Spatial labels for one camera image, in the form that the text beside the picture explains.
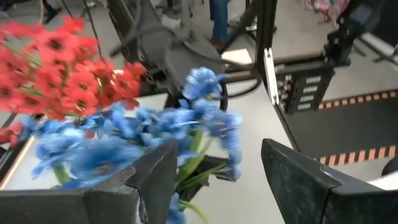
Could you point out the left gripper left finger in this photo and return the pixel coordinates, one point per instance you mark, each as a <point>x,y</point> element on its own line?
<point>124,202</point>

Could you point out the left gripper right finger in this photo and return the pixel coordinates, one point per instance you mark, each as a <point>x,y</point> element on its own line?
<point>298,193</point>

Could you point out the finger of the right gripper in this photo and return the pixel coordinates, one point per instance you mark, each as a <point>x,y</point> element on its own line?
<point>217,165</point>

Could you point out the blue artificial flower bunch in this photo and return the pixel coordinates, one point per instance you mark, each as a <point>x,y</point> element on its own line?
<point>93,155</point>

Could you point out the green leafy flower stems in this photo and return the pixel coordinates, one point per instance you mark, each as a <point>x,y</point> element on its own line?
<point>202,84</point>

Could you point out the red artificial flower bunch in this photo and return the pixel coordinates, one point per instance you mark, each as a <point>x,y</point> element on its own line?
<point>265,31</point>
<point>81,90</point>
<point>56,43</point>

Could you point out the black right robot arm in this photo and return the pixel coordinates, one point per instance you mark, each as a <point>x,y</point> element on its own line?
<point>174,46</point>

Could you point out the striped-edge black floor mat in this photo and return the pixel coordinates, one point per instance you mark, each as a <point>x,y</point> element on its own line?
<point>351,127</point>

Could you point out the black slotted base box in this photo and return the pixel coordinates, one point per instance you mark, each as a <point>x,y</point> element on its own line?
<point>303,87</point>

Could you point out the person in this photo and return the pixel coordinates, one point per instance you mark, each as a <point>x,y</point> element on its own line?
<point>219,21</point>

